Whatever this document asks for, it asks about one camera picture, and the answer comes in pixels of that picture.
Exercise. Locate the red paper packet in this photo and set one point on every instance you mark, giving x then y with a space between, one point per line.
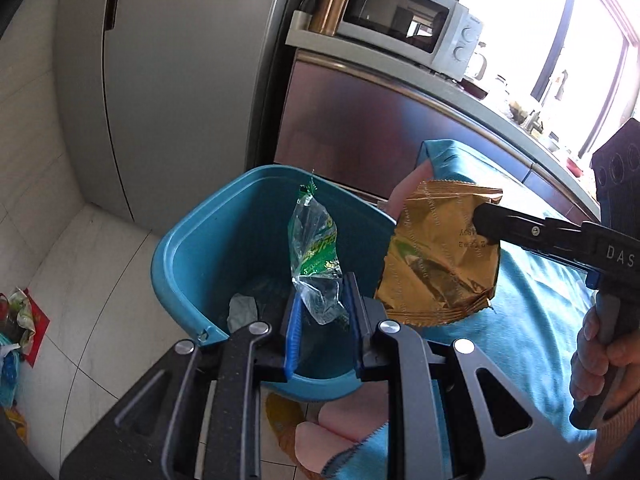
37 330

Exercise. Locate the blue floral tablecloth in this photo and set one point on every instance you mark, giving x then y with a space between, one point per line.
530 320

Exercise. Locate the pink cloth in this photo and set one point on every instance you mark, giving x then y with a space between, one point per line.
340 425

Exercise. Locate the white microwave oven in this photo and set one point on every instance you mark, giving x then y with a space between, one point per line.
400 15

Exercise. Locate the plastic bag with groceries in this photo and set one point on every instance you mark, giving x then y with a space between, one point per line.
15 315

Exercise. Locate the blue plastic bag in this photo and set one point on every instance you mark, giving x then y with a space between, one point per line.
9 375

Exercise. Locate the yellow slipper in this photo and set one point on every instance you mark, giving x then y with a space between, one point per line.
282 422

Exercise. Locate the person's right forearm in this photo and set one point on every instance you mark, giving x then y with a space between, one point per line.
622 435

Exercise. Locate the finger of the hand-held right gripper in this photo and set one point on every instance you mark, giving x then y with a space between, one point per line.
530 230
570 266

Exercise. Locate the grey refrigerator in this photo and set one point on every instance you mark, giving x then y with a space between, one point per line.
175 85

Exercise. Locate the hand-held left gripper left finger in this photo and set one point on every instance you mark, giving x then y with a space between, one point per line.
295 332

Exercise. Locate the kitchen counter with brown cabinets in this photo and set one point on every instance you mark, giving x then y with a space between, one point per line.
360 110

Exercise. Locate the gold foil snack wrapper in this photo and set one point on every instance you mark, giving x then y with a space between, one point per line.
430 270

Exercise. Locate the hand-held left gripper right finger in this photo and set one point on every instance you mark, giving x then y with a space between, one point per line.
352 330

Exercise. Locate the clear green-printed plastic wrapper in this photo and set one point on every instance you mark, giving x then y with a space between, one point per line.
312 240

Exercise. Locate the kitchen window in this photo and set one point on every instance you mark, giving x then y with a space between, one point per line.
540 25

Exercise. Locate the metal kitchen faucet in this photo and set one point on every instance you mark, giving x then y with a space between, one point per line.
555 92

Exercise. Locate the grey crumpled paper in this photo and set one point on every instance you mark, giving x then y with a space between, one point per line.
242 310

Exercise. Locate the glass kettle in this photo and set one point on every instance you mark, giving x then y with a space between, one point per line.
477 65

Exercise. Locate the blue plastic trash bin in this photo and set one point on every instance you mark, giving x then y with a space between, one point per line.
225 240

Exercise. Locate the person's right hand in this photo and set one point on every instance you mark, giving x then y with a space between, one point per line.
590 355

